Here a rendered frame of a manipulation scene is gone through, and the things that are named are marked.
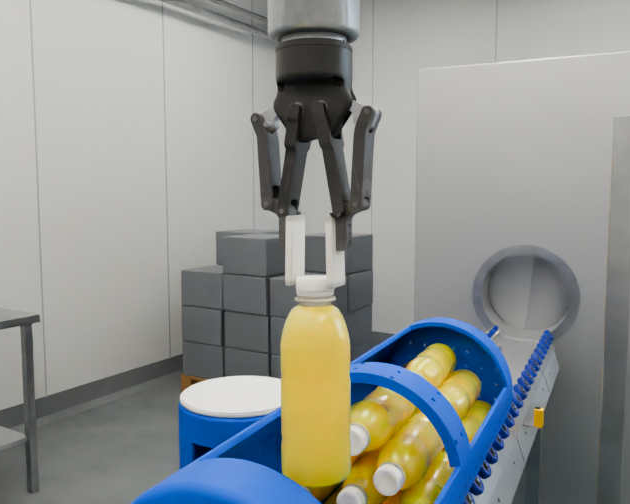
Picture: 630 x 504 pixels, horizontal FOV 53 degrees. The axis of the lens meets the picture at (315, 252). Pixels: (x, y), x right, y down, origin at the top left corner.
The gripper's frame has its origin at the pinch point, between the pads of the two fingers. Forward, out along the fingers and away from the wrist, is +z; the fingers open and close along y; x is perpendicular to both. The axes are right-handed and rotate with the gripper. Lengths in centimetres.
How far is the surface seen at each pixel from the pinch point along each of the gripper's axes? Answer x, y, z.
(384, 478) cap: -22.4, 0.5, 32.9
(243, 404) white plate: -58, 46, 40
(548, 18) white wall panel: -500, 32, -146
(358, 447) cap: -22.1, 4.2, 29.1
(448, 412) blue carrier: -33.0, -5.6, 26.1
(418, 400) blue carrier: -29.2, -2.2, 23.7
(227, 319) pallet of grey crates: -314, 221, 82
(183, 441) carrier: -53, 58, 49
